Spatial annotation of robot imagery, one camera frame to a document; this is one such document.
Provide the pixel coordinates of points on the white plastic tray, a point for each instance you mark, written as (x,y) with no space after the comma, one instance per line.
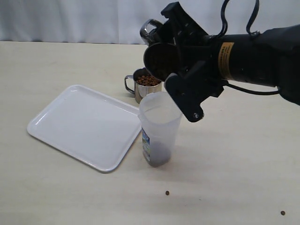
(89,126)

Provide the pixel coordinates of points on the steel mug with kibble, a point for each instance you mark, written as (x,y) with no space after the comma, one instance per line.
(161,58)
(144,84)

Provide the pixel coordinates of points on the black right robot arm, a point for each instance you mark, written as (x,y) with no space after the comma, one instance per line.
(271,58)

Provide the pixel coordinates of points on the white backdrop curtain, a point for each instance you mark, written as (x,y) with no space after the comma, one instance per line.
(119,21)

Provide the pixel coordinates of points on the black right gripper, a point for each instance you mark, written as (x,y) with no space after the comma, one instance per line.
(195,76)

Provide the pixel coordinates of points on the translucent plastic jug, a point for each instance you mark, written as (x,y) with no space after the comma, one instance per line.
(160,119)

